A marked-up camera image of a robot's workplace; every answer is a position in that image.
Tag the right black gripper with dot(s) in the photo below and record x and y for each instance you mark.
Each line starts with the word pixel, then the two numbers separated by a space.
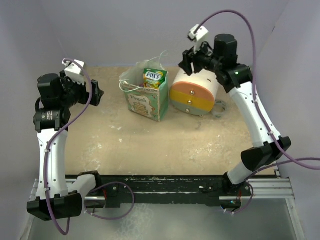
pixel 205 47

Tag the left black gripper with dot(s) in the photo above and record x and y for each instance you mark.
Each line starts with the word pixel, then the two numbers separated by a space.
pixel 67 81

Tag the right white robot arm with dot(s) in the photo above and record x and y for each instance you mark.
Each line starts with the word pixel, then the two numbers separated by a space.
pixel 237 80

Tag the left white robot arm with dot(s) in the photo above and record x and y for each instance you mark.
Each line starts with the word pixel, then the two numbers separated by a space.
pixel 58 93

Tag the cream round drawer cabinet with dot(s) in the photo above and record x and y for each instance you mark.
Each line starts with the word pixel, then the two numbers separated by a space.
pixel 194 94

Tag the clear tape roll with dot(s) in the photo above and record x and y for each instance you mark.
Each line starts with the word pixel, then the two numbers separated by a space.
pixel 219 109

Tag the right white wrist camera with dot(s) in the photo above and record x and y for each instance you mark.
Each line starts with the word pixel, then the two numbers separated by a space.
pixel 198 34

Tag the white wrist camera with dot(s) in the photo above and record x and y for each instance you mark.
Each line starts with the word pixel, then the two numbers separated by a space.
pixel 73 72
pixel 198 34

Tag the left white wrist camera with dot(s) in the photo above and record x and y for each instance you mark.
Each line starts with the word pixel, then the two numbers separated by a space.
pixel 73 72

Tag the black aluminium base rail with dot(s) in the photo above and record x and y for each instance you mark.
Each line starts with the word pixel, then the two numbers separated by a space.
pixel 209 190

